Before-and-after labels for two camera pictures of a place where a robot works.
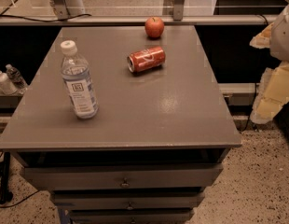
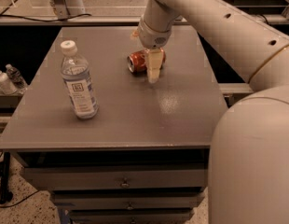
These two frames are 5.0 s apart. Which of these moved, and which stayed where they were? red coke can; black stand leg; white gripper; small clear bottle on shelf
Moved: white gripper
Stayed: red coke can; black stand leg; small clear bottle on shelf
